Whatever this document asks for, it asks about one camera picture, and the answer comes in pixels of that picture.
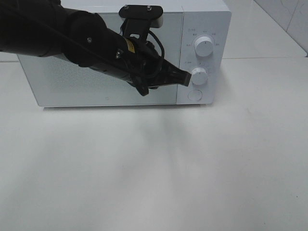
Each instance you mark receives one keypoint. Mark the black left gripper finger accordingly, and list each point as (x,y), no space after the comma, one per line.
(169,75)
(140,85)

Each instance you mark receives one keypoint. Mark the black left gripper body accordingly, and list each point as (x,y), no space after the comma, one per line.
(124,58)

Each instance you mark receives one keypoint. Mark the white timer knob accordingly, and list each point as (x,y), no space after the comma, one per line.
(199,76)

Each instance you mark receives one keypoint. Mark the round white door button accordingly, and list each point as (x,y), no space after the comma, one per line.
(195,95)

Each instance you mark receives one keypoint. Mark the white microwave door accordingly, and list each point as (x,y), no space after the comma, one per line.
(56,82)

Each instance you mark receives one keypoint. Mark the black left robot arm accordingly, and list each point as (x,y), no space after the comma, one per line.
(44,28)

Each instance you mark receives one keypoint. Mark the upper white power knob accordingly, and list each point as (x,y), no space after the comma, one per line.
(203,46)

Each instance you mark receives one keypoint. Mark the white microwave oven body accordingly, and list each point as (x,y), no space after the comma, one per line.
(200,17)

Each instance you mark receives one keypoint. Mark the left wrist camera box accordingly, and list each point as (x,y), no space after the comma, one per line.
(138,19)

